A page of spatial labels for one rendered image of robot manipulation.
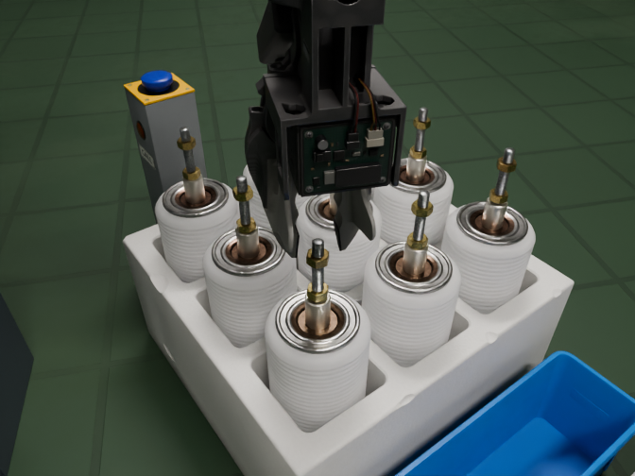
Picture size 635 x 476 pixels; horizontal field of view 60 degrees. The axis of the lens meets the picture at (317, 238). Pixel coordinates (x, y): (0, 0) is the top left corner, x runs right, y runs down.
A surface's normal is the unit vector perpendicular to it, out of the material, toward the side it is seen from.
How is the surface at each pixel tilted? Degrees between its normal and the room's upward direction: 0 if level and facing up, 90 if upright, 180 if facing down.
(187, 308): 0
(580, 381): 88
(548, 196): 0
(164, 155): 90
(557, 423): 88
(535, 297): 0
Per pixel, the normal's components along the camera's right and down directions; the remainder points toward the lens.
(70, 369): 0.00, -0.77
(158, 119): 0.60, 0.50
